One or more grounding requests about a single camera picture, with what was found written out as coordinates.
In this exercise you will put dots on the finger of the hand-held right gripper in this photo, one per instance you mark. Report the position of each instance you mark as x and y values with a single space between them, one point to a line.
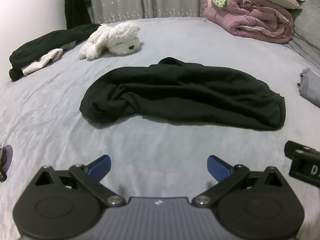
291 147

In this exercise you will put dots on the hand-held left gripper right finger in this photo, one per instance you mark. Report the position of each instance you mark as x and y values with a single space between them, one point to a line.
217 167

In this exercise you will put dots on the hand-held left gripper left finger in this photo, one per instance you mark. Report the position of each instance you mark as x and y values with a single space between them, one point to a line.
100 167

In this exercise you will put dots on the black t-shirt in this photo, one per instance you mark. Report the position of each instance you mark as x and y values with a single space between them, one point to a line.
180 95

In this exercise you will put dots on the bed with grey sheet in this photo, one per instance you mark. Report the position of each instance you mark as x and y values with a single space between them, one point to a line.
162 150

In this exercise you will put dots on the grey sweater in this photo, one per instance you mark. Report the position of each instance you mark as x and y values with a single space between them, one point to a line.
311 87

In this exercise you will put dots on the grey padded headboard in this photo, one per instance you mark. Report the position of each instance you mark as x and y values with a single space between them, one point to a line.
308 30

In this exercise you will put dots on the white cloth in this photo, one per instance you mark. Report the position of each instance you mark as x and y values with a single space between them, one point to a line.
41 61

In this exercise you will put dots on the white plush dog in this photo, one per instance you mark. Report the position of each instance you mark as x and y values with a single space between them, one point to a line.
112 40

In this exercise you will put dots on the pink folded quilt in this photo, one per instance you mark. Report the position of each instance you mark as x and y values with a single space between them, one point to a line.
255 20

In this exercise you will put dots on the black crumpled garment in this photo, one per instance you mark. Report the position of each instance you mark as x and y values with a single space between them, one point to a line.
45 42

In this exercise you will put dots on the black hanging garment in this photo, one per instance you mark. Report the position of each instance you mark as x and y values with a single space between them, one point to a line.
76 5

